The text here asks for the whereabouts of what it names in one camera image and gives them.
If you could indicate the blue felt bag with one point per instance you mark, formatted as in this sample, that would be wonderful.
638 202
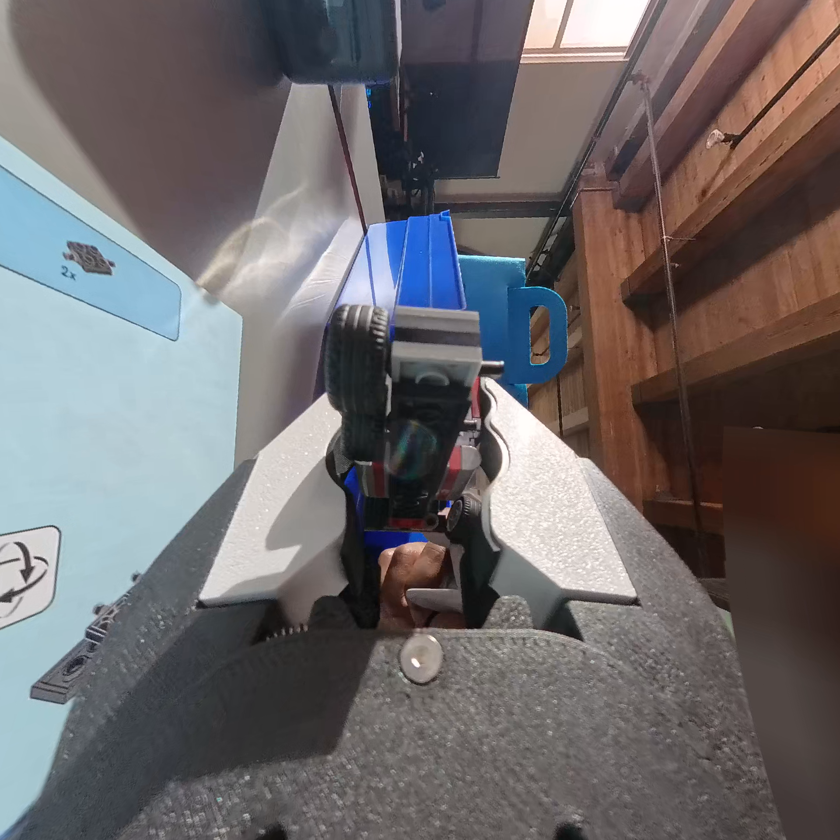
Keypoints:
489 295

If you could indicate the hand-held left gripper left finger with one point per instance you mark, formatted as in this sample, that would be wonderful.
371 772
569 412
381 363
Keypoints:
275 518

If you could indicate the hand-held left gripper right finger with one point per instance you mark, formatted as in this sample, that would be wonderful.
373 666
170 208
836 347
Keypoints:
564 525

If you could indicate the grey desk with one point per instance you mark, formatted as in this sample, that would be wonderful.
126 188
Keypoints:
131 79

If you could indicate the window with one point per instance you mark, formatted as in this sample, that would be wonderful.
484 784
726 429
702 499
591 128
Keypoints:
584 26

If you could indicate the light blue instruction booklet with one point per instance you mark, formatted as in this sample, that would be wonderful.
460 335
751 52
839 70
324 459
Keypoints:
118 426

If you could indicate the toy brick truck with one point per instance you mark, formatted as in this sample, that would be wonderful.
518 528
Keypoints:
420 394

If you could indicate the dark wall screen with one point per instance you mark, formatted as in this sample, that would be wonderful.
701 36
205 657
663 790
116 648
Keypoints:
459 118

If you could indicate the person's left hand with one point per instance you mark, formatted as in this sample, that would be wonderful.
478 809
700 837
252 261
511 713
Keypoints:
407 571

